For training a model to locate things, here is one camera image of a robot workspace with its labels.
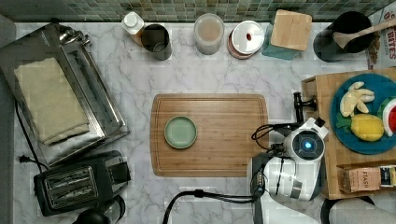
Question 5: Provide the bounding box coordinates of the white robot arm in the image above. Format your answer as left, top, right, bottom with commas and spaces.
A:
247, 118, 328, 224

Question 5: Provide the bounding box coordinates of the green ceramic bowl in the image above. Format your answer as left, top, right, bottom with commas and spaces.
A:
164, 116, 197, 149

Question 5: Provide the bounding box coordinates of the bamboo cutting board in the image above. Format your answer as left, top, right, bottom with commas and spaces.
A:
150, 93, 269, 177

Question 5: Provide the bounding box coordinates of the clear cereal jar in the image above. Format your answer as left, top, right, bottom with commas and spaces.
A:
194, 13, 224, 55

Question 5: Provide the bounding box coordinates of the dark metal cup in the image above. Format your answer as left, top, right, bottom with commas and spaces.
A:
141, 24, 172, 61

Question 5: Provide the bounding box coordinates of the pink jar with white lid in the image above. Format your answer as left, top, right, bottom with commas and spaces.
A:
227, 21, 264, 60

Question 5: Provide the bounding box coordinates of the small white bottle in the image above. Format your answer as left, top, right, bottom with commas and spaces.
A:
121, 11, 145, 46

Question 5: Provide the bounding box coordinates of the teal canister with wooden lid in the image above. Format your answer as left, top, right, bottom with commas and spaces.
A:
262, 9, 312, 61

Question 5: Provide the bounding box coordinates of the black two-slot toaster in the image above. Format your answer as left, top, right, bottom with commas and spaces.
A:
34, 150, 131, 217

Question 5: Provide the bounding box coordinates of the folded beige towel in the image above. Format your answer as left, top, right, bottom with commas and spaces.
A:
14, 58, 90, 145

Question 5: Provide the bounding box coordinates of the black utensil holder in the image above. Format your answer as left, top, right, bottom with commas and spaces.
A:
313, 11, 374, 63

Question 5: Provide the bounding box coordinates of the toy banana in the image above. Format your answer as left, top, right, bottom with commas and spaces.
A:
340, 81, 375, 118

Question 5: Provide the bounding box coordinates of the wooden spoon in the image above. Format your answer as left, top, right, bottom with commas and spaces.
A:
333, 18, 396, 49

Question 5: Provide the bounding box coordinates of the silver toaster oven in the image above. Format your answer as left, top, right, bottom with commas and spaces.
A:
1, 23, 129, 166

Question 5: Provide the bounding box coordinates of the tea bag box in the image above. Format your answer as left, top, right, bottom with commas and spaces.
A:
338, 165, 395, 193

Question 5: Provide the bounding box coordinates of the blue plate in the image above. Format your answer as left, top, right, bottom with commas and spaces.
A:
329, 72, 396, 156

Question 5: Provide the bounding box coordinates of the toy watermelon slice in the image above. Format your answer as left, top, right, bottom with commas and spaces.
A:
377, 96, 396, 137

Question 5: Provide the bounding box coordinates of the cinnamon bites cereal box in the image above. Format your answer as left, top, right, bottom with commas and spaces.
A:
365, 3, 396, 69

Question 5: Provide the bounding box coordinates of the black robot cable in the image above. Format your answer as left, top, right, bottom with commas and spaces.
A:
162, 123, 297, 224

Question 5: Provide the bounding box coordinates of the black toaster power cord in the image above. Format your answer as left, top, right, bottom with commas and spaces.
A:
13, 98, 50, 174

